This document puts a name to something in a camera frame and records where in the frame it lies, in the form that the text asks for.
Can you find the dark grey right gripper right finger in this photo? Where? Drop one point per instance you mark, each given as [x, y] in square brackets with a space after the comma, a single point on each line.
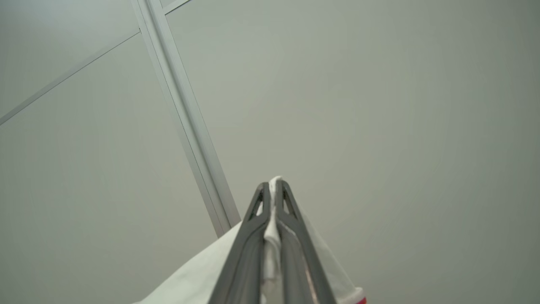
[301, 266]

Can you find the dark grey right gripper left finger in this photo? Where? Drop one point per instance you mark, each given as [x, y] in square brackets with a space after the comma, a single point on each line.
[242, 261]

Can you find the red and white garment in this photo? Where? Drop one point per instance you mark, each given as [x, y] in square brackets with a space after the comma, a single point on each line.
[198, 278]

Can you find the grey aluminium partition post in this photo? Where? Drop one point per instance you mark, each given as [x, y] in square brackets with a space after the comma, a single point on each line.
[185, 109]

